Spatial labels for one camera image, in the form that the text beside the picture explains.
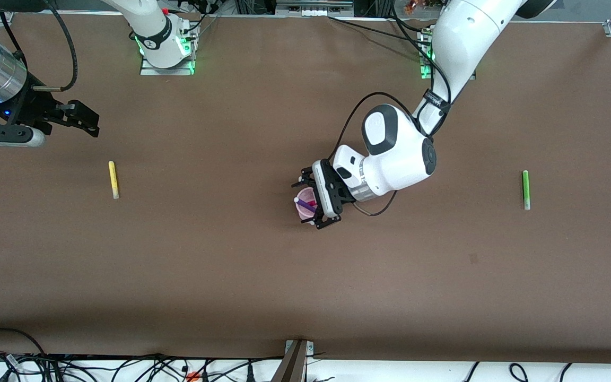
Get pink plastic cup holder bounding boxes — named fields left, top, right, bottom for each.
left=294, top=186, right=318, bottom=223

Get yellow marker pen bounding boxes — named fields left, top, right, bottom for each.
left=108, top=160, right=120, bottom=201

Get grey metal box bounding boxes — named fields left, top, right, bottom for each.
left=275, top=0, right=355, bottom=17

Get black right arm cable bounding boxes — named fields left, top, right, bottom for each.
left=0, top=0, right=79, bottom=93

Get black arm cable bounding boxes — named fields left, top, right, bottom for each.
left=328, top=0, right=452, bottom=218
left=0, top=0, right=79, bottom=93

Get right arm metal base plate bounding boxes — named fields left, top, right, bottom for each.
left=139, top=20, right=197, bottom=76

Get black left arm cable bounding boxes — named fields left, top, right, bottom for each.
left=328, top=0, right=452, bottom=218

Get metal table bracket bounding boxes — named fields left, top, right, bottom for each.
left=272, top=338, right=315, bottom=382

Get black cable on table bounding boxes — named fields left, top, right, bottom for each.
left=328, top=14, right=434, bottom=49

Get black arched cable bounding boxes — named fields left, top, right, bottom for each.
left=0, top=327, right=47, bottom=356

